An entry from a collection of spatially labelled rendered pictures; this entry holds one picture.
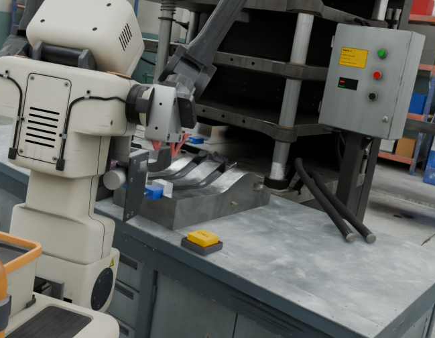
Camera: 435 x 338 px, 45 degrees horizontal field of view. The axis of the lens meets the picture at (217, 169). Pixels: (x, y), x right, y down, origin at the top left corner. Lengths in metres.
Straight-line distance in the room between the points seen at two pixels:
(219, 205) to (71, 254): 0.57
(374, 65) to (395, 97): 0.15
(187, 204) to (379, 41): 1.00
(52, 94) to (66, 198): 0.23
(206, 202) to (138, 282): 0.32
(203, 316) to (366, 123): 1.02
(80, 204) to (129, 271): 0.51
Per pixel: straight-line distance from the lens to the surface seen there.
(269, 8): 2.29
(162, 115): 1.08
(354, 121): 2.10
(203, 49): 1.21
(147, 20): 10.91
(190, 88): 1.15
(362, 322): 1.20
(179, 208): 1.48
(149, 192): 1.48
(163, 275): 1.54
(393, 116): 2.06
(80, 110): 1.08
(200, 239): 1.36
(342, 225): 1.69
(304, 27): 2.08
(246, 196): 1.73
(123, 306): 1.71
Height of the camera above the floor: 1.33
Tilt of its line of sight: 13 degrees down
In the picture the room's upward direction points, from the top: 9 degrees clockwise
